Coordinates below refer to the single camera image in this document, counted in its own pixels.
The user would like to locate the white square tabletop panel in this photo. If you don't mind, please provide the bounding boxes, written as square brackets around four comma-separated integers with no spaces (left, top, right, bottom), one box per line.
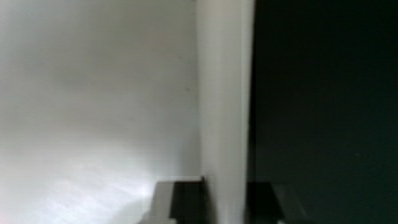
[0,0,254,224]

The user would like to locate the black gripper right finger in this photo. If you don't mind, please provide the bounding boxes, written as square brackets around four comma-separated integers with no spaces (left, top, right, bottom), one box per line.
[245,182,309,224]

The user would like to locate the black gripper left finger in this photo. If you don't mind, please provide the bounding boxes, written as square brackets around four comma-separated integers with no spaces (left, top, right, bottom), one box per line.
[147,179,207,224]

